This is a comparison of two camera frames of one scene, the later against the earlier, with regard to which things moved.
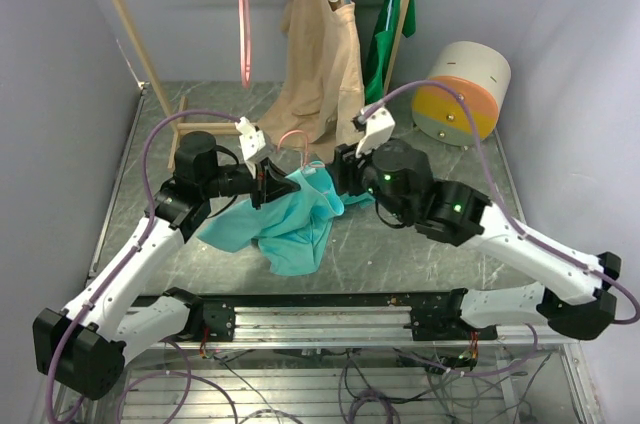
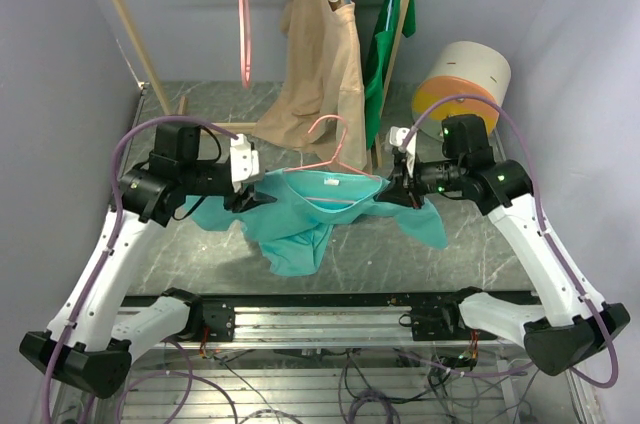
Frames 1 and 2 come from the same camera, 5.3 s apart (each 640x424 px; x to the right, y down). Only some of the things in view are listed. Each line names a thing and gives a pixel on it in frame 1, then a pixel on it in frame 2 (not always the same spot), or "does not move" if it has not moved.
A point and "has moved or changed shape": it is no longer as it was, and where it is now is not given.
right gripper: x=345 y=168 → x=402 y=188
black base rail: x=336 y=318 does not move
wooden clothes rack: x=173 y=103 does not move
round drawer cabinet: x=481 y=74 does not move
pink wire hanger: x=312 y=165 → x=334 y=160
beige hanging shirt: x=320 y=103 does not move
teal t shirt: x=291 y=229 has moved or changed shape
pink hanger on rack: x=244 y=19 does not move
